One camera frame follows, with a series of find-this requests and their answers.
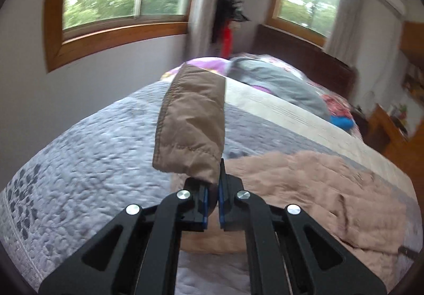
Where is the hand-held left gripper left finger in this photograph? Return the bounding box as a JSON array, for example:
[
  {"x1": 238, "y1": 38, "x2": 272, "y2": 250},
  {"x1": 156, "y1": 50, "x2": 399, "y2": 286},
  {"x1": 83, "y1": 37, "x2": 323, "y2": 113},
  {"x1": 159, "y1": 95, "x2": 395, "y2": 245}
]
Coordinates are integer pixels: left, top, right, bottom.
[{"x1": 38, "y1": 177, "x2": 209, "y2": 295}]

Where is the tan quilted jacket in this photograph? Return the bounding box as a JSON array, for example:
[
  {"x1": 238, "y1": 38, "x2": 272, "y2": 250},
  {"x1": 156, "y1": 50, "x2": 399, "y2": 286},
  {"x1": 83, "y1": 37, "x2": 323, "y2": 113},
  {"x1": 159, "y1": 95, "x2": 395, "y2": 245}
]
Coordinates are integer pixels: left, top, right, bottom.
[{"x1": 152, "y1": 63, "x2": 416, "y2": 254}]

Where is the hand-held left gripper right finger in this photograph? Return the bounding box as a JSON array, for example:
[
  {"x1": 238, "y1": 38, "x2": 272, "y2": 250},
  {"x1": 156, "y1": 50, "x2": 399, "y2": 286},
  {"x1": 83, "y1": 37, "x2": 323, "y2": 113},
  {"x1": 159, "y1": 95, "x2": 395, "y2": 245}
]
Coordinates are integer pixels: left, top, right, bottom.
[{"x1": 217, "y1": 158, "x2": 388, "y2": 295}]

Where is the wooden nightstand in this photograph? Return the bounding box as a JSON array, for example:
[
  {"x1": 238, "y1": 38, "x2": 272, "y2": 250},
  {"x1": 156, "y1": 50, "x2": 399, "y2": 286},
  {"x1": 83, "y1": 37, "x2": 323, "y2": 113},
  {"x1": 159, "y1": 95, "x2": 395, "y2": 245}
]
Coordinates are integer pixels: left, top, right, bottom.
[{"x1": 364, "y1": 104, "x2": 409, "y2": 154}]

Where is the blue cloth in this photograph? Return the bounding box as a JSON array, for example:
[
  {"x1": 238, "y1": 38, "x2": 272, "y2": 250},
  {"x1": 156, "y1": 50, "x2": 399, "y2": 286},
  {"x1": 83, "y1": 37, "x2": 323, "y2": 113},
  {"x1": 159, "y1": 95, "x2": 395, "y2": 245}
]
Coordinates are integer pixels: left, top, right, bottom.
[{"x1": 331, "y1": 116, "x2": 353, "y2": 131}]

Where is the dark wooden headboard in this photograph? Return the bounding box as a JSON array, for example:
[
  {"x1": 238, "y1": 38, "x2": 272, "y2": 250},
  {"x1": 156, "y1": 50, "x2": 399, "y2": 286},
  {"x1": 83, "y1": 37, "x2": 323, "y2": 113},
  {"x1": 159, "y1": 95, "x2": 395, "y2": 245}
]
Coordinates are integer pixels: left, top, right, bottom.
[{"x1": 252, "y1": 25, "x2": 360, "y2": 100}]

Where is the grey pillow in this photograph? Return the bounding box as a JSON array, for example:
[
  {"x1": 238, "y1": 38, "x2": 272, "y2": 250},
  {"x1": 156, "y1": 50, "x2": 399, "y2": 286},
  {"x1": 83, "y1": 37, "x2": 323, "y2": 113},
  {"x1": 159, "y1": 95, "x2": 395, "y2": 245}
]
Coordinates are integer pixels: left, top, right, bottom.
[{"x1": 228, "y1": 58, "x2": 332, "y2": 121}]

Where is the red patterned cloth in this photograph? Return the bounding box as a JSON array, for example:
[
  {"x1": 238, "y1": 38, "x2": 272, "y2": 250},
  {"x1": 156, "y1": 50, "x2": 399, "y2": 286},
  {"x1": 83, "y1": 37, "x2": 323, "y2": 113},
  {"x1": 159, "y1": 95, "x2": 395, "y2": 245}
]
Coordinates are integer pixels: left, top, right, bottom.
[{"x1": 323, "y1": 94, "x2": 353, "y2": 120}]

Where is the grey leaf-print quilted bedspread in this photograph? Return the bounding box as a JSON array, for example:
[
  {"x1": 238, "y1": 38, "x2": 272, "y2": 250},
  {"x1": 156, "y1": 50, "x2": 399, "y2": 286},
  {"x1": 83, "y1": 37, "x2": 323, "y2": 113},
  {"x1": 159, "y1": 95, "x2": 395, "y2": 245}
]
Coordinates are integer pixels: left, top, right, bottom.
[{"x1": 0, "y1": 78, "x2": 421, "y2": 295}]

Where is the purple floral bed sheet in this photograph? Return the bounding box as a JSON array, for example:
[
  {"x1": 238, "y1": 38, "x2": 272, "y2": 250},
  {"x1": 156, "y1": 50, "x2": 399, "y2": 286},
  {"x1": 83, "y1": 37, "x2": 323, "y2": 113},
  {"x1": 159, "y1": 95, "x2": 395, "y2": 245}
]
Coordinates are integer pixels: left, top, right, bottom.
[{"x1": 161, "y1": 54, "x2": 361, "y2": 140}]

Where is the small potted plant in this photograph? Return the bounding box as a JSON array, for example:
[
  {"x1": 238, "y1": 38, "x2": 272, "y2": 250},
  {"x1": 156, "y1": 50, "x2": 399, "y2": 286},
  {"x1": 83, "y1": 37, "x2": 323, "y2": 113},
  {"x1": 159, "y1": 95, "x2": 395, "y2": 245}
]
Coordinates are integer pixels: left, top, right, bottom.
[{"x1": 396, "y1": 103, "x2": 409, "y2": 123}]

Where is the sheer white curtain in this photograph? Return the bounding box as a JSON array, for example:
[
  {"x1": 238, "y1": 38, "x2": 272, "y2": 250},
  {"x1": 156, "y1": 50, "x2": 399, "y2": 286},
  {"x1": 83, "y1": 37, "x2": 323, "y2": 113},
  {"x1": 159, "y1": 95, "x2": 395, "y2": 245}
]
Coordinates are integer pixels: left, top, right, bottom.
[{"x1": 326, "y1": 0, "x2": 365, "y2": 60}]

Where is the wooden wall cabinet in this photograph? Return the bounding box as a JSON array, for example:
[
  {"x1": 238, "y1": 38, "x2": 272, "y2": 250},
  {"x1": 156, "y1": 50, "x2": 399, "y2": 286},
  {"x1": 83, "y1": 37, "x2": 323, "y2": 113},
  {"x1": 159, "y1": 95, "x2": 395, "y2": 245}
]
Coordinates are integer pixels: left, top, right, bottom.
[{"x1": 399, "y1": 21, "x2": 424, "y2": 63}]

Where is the coat rack with dark clothes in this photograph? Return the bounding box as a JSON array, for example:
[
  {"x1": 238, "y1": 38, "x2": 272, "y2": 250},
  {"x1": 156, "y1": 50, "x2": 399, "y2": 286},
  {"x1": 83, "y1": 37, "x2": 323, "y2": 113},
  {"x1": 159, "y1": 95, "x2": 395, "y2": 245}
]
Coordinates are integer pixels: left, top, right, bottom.
[{"x1": 212, "y1": 0, "x2": 249, "y2": 50}]

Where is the colourful wall picture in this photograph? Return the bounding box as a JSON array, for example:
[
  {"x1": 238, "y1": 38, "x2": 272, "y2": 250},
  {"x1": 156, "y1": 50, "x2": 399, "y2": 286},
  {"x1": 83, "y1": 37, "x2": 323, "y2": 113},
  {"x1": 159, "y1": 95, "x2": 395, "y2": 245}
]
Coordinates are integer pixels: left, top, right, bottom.
[{"x1": 402, "y1": 64, "x2": 424, "y2": 100}]

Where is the grey window curtain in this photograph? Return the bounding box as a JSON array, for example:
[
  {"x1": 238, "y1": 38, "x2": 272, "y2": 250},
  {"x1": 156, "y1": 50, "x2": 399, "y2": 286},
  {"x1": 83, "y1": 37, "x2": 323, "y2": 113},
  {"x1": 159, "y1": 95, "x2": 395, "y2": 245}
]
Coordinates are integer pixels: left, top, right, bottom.
[{"x1": 184, "y1": 0, "x2": 219, "y2": 60}]

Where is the red hanging garment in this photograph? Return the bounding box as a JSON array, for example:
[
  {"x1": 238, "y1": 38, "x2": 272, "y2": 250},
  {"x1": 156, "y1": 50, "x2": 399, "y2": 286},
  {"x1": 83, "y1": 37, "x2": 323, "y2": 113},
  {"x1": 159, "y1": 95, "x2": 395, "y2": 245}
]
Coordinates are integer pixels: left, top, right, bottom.
[{"x1": 223, "y1": 26, "x2": 232, "y2": 58}]

